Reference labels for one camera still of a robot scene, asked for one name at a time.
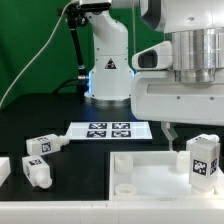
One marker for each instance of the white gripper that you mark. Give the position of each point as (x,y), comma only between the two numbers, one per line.
(156,96)

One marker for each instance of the white square tabletop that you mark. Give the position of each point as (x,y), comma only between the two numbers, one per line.
(138,176)

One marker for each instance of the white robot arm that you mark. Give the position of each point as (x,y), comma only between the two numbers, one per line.
(179,80)

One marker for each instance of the white marker sheet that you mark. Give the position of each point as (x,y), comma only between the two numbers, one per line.
(109,131)

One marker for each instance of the white left fence block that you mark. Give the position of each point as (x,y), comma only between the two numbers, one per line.
(5,169)

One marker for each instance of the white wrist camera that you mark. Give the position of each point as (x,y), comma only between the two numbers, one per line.
(158,57)

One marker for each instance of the mounted camera on stand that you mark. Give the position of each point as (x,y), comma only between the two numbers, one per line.
(95,5)

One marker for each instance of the black camera stand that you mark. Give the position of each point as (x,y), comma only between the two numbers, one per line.
(76,18)

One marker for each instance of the white front wall fence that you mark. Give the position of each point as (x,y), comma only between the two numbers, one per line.
(146,212)

